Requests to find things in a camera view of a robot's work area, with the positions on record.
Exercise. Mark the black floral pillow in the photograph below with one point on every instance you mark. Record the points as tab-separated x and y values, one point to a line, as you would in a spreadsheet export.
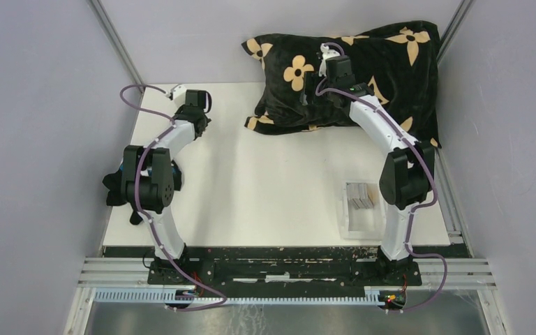
304	77

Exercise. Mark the clear plastic card box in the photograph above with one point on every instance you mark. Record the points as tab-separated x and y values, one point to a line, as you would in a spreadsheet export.
361	224

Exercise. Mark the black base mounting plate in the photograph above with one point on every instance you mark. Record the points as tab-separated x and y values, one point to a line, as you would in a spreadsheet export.
290	278

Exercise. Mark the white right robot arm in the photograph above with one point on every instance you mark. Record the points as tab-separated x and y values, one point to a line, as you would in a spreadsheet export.
406	182

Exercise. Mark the stack of cards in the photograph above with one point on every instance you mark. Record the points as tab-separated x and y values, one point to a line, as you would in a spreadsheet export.
361	195

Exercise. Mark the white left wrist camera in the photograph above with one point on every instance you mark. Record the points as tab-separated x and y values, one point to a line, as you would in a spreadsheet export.
176	92

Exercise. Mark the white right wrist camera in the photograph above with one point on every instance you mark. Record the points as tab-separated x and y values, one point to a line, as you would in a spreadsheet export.
329	51

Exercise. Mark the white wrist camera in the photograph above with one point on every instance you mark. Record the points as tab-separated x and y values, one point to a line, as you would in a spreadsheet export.
176	92
329	51

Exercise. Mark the black blue flower cloth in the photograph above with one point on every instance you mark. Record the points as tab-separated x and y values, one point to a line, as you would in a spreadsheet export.
112	182

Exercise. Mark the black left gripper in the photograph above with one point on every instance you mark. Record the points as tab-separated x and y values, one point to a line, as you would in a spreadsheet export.
181	110

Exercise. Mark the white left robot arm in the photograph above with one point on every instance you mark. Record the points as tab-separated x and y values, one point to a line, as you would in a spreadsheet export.
147	180

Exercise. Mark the slotted cable duct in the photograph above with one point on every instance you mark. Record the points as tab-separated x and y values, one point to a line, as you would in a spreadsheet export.
181	298

